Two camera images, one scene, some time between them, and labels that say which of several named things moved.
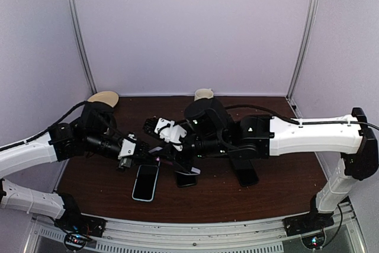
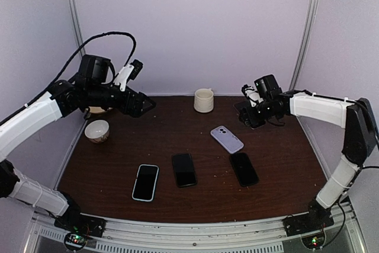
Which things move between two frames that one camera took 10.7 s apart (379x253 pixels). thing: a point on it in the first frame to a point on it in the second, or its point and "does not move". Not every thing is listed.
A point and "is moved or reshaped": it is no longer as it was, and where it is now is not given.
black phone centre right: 246,172 does not move
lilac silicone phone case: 194,172 is moved or reshaped
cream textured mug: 204,93 does not move
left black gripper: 140,151 to 135,111
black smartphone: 163,156 is moved or reshaped
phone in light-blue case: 145,183 does not move
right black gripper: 185,165 to 249,118
